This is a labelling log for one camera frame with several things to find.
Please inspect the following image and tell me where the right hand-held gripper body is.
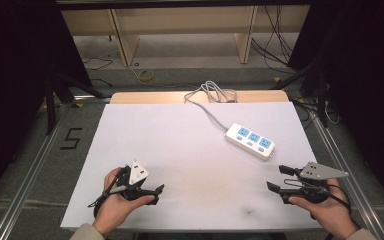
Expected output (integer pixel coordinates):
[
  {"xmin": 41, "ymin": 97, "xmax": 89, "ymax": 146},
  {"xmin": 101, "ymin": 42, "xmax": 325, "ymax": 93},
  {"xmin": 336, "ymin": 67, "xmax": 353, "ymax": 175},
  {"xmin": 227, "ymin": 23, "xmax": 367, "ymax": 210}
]
[{"xmin": 279, "ymin": 161, "xmax": 350, "ymax": 205}]

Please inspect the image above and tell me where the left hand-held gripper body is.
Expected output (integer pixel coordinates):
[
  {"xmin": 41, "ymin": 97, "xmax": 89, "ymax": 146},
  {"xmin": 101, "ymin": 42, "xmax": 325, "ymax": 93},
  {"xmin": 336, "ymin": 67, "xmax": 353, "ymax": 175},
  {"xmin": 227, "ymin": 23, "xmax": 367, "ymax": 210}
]
[{"xmin": 114, "ymin": 159, "xmax": 154, "ymax": 202}]

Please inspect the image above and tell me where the person's left hand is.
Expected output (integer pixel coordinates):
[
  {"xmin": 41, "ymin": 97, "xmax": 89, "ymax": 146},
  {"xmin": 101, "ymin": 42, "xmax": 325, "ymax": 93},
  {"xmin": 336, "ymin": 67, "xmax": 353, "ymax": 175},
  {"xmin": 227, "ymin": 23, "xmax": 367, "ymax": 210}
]
[{"xmin": 93, "ymin": 166, "xmax": 156, "ymax": 238}]

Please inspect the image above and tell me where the person's right hand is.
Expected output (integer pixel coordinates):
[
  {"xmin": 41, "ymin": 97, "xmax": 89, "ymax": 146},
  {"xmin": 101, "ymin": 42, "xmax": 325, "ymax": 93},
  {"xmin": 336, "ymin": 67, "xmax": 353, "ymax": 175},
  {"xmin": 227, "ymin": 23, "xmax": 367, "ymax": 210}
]
[{"xmin": 288, "ymin": 178, "xmax": 359, "ymax": 240}]

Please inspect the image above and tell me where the white blue power strip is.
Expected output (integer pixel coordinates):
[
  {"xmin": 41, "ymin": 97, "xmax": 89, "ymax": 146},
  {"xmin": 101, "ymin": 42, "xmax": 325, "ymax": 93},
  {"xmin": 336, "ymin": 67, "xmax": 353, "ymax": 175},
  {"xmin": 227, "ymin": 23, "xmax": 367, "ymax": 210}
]
[{"xmin": 223, "ymin": 123, "xmax": 276, "ymax": 162}]

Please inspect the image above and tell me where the wooden table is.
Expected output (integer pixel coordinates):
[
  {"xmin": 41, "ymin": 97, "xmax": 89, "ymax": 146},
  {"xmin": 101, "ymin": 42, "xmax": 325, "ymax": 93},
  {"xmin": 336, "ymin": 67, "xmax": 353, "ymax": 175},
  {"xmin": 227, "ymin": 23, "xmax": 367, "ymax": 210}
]
[{"xmin": 109, "ymin": 89, "xmax": 289, "ymax": 104}]

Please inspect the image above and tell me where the black metal stand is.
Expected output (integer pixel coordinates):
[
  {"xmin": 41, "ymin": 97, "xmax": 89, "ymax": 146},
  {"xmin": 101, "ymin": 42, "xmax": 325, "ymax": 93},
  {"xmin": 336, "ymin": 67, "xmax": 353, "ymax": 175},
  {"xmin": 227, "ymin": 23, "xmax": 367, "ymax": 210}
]
[{"xmin": 273, "ymin": 59, "xmax": 330, "ymax": 128}]

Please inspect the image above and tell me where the black curtain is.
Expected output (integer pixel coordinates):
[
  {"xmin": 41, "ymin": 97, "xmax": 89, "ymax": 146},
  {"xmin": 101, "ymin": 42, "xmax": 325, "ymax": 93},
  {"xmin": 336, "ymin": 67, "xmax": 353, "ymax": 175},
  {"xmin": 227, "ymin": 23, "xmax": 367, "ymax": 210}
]
[
  {"xmin": 0, "ymin": 0, "xmax": 93, "ymax": 209},
  {"xmin": 288, "ymin": 0, "xmax": 384, "ymax": 214}
]

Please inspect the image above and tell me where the black tripod stand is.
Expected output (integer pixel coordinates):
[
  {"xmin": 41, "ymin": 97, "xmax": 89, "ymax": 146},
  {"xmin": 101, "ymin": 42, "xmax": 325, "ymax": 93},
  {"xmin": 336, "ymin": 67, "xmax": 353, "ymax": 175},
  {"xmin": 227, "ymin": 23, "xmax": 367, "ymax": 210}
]
[{"xmin": 44, "ymin": 69, "xmax": 112, "ymax": 135}]

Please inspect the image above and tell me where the light wooden shelf unit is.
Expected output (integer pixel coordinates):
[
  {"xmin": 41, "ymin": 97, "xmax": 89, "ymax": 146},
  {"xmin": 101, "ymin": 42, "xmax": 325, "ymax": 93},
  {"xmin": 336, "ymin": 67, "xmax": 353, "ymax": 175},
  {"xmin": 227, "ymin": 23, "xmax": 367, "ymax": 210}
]
[{"xmin": 61, "ymin": 4, "xmax": 311, "ymax": 66}]

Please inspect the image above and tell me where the aluminium rail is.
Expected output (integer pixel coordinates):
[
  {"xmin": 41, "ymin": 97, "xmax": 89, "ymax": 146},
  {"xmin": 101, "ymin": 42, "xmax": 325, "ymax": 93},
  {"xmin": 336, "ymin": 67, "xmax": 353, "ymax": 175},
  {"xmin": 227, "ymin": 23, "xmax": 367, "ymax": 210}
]
[
  {"xmin": 309, "ymin": 109, "xmax": 384, "ymax": 240},
  {"xmin": 0, "ymin": 102, "xmax": 72, "ymax": 240}
]

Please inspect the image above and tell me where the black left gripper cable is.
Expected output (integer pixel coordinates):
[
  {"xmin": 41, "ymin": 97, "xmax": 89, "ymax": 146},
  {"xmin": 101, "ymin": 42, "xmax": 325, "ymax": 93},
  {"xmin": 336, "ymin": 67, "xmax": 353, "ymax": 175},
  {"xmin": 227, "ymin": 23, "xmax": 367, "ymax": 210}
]
[{"xmin": 87, "ymin": 166, "xmax": 131, "ymax": 219}]

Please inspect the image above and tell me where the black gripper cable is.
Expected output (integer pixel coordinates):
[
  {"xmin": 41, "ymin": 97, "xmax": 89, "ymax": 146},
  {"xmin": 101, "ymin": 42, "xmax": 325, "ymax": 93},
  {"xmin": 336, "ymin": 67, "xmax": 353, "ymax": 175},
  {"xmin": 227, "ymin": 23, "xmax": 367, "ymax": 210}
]
[
  {"xmin": 326, "ymin": 183, "xmax": 353, "ymax": 214},
  {"xmin": 87, "ymin": 166, "xmax": 131, "ymax": 219}
]

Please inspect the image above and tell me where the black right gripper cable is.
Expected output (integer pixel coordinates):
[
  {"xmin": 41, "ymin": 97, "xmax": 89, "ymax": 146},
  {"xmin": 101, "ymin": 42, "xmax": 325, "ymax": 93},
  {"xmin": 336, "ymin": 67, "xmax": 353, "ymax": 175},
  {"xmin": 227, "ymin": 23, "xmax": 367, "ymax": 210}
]
[{"xmin": 326, "ymin": 183, "xmax": 353, "ymax": 214}]

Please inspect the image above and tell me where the thin white cable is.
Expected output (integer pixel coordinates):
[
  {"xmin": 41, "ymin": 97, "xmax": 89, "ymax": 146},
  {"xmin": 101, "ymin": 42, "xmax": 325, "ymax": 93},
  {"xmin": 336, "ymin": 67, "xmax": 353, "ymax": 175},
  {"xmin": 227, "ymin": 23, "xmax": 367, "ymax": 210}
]
[{"xmin": 324, "ymin": 99, "xmax": 342, "ymax": 125}]

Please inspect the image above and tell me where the grey power strip cable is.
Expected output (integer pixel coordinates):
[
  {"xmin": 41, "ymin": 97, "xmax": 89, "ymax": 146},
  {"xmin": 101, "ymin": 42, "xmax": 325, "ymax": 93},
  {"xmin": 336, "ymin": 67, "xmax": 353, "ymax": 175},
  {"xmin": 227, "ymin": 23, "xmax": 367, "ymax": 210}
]
[{"xmin": 183, "ymin": 80, "xmax": 238, "ymax": 132}]

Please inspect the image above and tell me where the thin black floor cable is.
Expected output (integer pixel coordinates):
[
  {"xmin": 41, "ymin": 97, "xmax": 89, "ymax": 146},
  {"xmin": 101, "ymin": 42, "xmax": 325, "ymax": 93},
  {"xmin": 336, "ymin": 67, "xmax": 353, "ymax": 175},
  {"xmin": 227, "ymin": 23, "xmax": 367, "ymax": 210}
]
[{"xmin": 82, "ymin": 56, "xmax": 114, "ymax": 72}]

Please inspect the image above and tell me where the bundle of black cables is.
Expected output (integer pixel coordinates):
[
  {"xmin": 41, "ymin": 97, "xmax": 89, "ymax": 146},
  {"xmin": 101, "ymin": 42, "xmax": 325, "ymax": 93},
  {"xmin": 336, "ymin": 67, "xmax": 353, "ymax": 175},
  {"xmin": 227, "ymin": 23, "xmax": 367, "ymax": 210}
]
[{"xmin": 251, "ymin": 4, "xmax": 298, "ymax": 73}]

